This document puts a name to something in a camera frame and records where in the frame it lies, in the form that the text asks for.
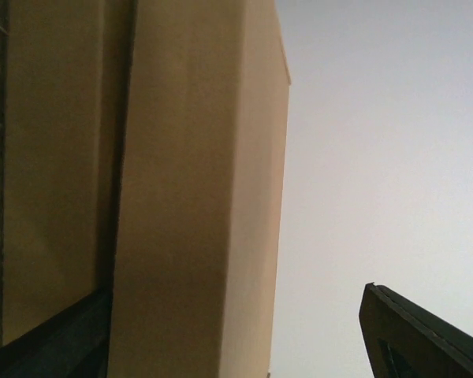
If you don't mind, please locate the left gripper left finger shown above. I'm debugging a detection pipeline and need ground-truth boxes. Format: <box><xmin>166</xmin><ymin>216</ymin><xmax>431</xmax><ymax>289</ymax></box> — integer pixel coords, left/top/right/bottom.
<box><xmin>0</xmin><ymin>288</ymin><xmax>112</xmax><ymax>377</ymax></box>

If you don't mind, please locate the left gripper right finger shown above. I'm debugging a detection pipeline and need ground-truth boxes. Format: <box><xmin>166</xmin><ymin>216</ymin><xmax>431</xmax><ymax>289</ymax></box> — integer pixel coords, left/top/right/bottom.
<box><xmin>359</xmin><ymin>283</ymin><xmax>473</xmax><ymax>377</ymax></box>

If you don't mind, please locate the folded brown cardboard box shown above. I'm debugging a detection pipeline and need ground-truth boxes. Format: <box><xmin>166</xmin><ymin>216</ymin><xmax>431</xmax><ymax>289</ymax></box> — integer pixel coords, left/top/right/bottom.
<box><xmin>2</xmin><ymin>1</ymin><xmax>135</xmax><ymax>343</ymax></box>

